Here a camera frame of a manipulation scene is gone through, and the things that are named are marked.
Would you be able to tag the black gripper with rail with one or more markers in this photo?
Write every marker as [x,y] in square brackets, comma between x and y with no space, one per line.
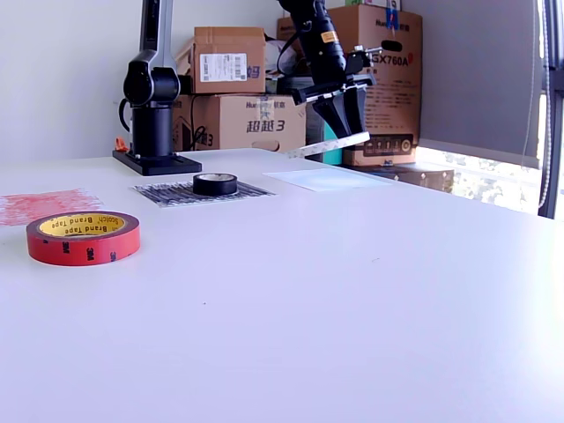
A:
[326,90]

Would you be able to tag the wide white tape roll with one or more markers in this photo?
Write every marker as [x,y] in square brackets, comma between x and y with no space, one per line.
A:
[317,148]

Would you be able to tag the small black tape roll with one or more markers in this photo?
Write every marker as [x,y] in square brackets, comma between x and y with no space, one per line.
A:
[216,188]

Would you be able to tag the red 3M tape roll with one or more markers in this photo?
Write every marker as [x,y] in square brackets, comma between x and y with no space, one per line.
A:
[88,251]

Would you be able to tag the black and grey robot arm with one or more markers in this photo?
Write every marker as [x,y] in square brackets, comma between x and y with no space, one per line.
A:
[152,128]

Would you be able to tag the black and teal carton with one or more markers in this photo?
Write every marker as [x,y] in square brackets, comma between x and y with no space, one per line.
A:
[336,156]

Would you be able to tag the large GX760A cardboard box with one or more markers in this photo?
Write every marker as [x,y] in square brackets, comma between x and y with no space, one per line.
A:
[396,110]

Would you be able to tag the blank white paper sheet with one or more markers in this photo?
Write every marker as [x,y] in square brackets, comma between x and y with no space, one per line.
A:
[326,180]

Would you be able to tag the white plastic bag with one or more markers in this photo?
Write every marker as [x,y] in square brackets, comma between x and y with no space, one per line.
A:
[273,55]

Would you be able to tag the long black printed box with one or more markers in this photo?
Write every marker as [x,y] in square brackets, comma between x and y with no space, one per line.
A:
[418,176]

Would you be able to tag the Huntkey cardboard carton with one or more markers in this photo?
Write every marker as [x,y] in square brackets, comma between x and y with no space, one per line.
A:
[238,110]

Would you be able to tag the grey roller blind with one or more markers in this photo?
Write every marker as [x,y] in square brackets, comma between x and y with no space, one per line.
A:
[476,79]

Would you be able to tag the cardboard box with shipping label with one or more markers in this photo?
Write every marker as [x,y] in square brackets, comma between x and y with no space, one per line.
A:
[220,39]

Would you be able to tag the black scribbled paper sheet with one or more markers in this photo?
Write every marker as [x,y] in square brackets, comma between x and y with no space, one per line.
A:
[154,194]

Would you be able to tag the orange table clamp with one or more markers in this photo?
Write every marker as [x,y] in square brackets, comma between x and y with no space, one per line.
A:
[120,144]

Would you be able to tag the red scribbled paper sheet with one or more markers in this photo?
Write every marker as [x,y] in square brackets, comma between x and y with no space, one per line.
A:
[44,205]

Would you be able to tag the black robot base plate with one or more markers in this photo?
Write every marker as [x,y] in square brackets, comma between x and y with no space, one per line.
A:
[167,166]

